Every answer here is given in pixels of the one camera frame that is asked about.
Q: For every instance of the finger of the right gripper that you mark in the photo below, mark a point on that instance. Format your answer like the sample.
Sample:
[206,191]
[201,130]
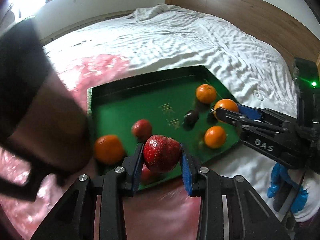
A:
[234,118]
[265,115]

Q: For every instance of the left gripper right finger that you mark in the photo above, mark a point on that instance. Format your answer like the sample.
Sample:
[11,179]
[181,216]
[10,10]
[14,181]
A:
[229,207]

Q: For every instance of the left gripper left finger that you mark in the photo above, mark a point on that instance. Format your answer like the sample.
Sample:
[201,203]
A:
[94,206]

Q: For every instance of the orange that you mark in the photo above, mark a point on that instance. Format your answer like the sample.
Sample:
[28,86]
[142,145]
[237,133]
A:
[226,104]
[206,94]
[215,137]
[108,149]

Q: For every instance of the dark plum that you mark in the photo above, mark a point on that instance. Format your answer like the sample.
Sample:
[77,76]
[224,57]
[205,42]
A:
[211,118]
[190,119]

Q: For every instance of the red fruit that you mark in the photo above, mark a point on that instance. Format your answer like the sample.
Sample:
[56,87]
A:
[161,153]
[147,176]
[142,129]

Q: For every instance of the right gloved hand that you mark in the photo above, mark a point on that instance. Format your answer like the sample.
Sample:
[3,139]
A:
[294,190]

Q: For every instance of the green tray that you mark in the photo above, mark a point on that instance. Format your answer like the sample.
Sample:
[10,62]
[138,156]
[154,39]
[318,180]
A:
[163,98]

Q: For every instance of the pink plastic sheet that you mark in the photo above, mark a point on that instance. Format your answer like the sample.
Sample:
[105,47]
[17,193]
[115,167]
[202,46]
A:
[144,219]

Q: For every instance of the wooden headboard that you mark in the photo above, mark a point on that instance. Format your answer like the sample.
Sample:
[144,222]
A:
[263,21]

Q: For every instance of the black electric kettle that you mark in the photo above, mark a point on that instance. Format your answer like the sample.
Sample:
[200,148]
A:
[40,120]

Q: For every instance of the crumpled white pillow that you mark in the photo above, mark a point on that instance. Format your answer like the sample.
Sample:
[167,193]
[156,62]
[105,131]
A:
[143,14]

